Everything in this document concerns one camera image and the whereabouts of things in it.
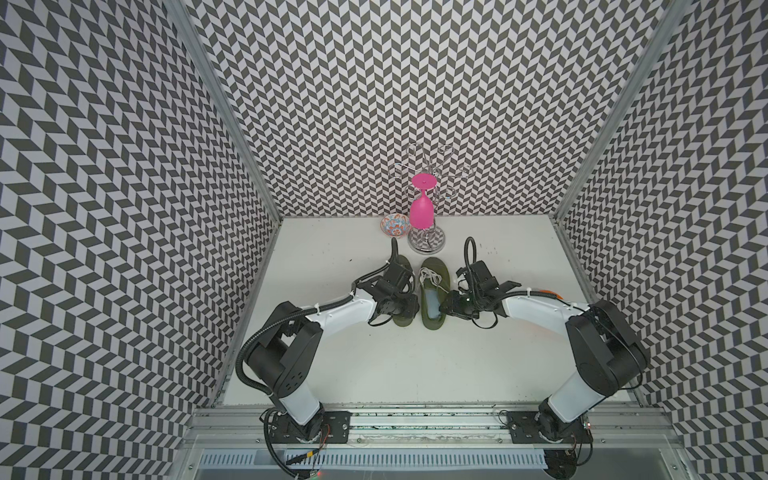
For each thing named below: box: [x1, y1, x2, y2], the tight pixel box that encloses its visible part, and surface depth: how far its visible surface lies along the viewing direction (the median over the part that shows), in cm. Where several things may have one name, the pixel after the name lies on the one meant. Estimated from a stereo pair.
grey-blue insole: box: [424, 288, 441, 318], surface depth 93 cm
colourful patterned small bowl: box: [380, 213, 412, 239], surface depth 117 cm
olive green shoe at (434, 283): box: [419, 257, 451, 330], surface depth 94 cm
